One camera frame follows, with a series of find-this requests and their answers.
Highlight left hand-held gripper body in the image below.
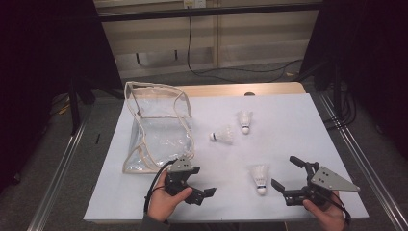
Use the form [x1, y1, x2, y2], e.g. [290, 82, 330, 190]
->
[164, 156, 207, 207]

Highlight black floor cables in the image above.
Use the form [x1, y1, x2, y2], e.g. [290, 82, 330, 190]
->
[321, 81, 358, 129]

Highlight white table sheet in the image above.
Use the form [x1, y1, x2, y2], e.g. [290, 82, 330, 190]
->
[83, 92, 370, 224]

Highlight person's left hand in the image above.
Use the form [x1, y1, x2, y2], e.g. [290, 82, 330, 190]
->
[147, 171, 193, 223]

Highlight white feather shuttlecock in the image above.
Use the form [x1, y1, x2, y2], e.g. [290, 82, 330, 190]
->
[236, 110, 254, 135]
[249, 163, 269, 196]
[209, 124, 235, 145]

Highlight black wall cable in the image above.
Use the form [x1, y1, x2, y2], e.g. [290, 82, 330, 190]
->
[187, 6, 305, 84]

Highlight clear plastic bag beige trim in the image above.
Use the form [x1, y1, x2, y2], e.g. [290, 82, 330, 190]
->
[122, 80, 196, 175]

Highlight black curtain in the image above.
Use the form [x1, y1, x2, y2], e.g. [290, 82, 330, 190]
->
[0, 0, 123, 193]
[299, 0, 408, 158]

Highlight aluminium floor rail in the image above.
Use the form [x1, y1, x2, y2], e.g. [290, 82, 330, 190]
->
[317, 92, 408, 231]
[27, 118, 89, 231]

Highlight black metal stand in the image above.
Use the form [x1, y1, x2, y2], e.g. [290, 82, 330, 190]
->
[68, 80, 97, 136]
[314, 61, 344, 112]

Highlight left hand-held gripper black cable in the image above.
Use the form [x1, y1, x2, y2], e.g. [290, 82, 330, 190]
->
[143, 159, 178, 215]

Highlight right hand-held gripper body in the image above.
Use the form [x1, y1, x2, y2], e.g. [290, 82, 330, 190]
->
[282, 166, 361, 207]

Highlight person's right hand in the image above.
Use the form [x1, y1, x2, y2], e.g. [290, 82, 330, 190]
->
[302, 191, 347, 231]

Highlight white power socket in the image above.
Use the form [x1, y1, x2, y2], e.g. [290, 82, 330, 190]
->
[183, 0, 207, 9]

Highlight hand-held gripper black cable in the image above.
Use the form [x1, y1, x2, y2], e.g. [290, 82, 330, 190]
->
[320, 192, 352, 225]
[143, 159, 178, 215]

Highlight black horizontal bar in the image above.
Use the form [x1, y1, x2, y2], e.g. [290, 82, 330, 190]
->
[97, 2, 323, 23]

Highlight right hand-held gripper black cable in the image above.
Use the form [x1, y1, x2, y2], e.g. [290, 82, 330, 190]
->
[320, 192, 352, 225]

